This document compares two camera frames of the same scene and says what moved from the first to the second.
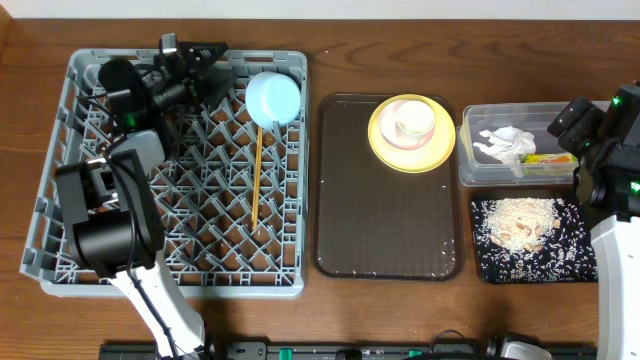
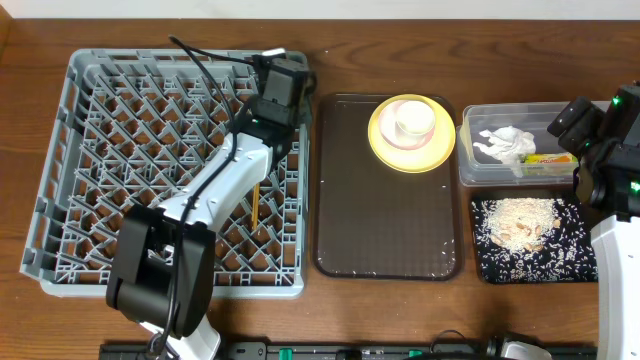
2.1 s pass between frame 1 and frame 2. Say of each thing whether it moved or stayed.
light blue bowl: moved
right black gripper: stayed
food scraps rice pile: stayed
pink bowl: stayed
